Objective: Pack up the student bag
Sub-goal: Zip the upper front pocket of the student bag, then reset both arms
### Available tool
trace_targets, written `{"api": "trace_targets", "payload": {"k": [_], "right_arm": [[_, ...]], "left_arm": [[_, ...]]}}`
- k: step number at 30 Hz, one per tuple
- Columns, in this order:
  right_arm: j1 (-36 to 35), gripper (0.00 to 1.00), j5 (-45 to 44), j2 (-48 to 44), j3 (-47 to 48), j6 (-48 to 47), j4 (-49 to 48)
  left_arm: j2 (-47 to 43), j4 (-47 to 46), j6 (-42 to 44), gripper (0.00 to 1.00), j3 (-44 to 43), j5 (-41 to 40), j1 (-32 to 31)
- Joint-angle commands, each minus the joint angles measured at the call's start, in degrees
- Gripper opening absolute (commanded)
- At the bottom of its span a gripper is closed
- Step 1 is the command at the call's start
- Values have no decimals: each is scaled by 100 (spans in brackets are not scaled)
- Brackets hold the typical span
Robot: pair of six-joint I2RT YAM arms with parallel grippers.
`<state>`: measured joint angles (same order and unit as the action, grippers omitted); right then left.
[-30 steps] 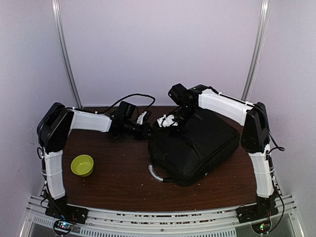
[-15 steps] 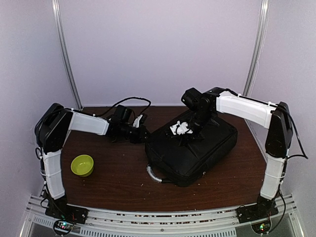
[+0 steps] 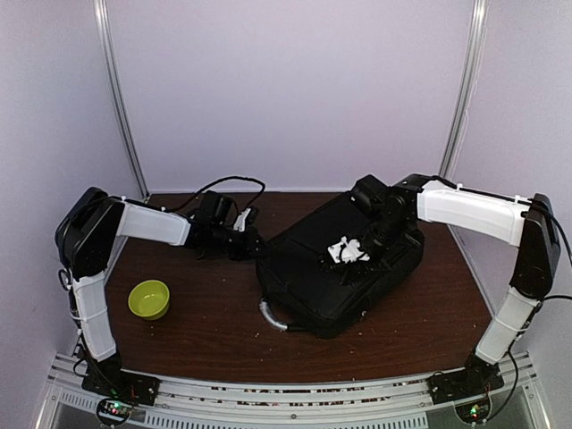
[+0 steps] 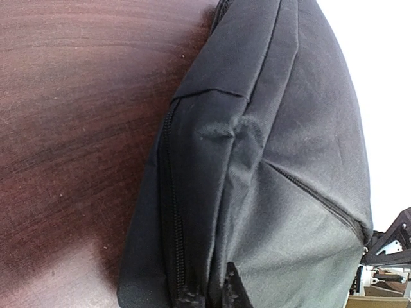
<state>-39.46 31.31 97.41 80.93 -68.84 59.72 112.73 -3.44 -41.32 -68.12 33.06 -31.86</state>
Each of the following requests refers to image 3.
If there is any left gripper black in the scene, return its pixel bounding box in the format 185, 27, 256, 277
209, 223, 272, 261

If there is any black student bag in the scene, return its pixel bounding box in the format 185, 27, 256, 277
256, 192, 425, 339

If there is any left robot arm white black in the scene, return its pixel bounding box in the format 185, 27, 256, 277
55, 187, 265, 397

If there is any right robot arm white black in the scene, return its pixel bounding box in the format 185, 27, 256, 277
328, 174, 570, 395

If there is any green plastic bowl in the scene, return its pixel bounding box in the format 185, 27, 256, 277
128, 280, 171, 321

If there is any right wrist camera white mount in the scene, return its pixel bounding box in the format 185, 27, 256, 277
327, 236, 371, 265

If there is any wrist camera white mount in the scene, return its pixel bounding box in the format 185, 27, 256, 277
327, 236, 371, 265
232, 206, 259, 232

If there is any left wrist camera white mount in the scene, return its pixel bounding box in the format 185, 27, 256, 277
232, 206, 259, 232

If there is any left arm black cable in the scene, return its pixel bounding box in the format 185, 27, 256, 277
56, 175, 267, 291

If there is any aluminium front rail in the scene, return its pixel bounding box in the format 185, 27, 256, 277
35, 352, 551, 429

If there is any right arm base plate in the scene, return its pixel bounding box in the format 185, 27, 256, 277
427, 369, 505, 405

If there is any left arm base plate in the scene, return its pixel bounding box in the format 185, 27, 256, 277
81, 372, 160, 406

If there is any left aluminium corner post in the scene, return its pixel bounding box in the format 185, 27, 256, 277
93, 0, 150, 200

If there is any aluminium corner post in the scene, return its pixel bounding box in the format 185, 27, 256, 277
93, 0, 150, 200
438, 0, 489, 181

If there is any right aluminium corner post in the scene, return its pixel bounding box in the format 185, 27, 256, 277
438, 0, 489, 181

